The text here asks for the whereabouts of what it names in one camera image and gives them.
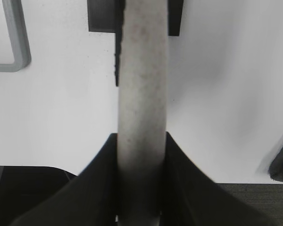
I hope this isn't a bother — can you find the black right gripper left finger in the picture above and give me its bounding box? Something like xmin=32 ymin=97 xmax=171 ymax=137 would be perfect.
xmin=12 ymin=133 xmax=117 ymax=226

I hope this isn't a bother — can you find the white grey-rimmed cutting board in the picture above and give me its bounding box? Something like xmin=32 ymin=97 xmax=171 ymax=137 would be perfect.
xmin=0 ymin=0 xmax=31 ymax=73

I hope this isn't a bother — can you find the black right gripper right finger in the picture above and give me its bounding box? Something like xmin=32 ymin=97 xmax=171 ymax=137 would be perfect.
xmin=162 ymin=133 xmax=274 ymax=226

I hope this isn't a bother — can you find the black knife stand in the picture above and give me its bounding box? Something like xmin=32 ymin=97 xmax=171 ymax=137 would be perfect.
xmin=87 ymin=0 xmax=184 ymax=36

